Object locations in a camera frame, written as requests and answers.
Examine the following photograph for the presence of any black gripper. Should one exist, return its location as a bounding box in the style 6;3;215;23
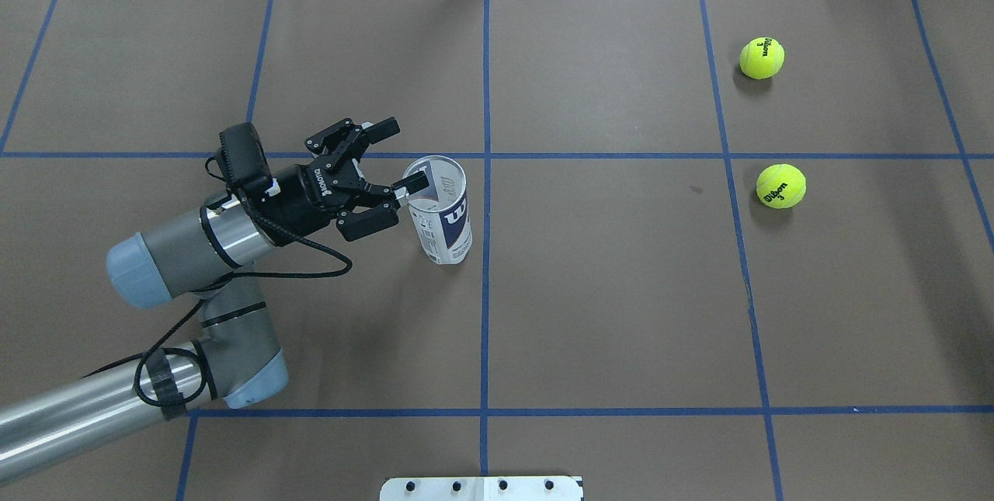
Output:
254;117;429;244

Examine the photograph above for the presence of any white blue tennis ball can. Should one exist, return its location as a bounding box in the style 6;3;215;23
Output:
405;155;473;265

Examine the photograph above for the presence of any yellow tennis ball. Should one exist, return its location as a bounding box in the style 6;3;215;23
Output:
739;37;786;80
756;164;808;210

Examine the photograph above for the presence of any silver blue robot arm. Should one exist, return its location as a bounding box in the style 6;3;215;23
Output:
2;117;427;485

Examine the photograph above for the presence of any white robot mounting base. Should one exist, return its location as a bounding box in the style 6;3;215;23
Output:
379;475;585;500

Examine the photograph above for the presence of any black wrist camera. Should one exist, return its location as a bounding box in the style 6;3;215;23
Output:
214;122;273;197

